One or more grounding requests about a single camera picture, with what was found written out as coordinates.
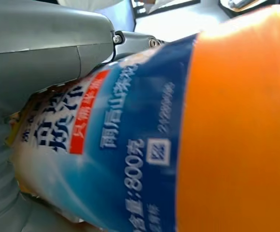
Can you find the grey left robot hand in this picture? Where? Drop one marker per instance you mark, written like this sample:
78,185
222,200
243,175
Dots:
33,48

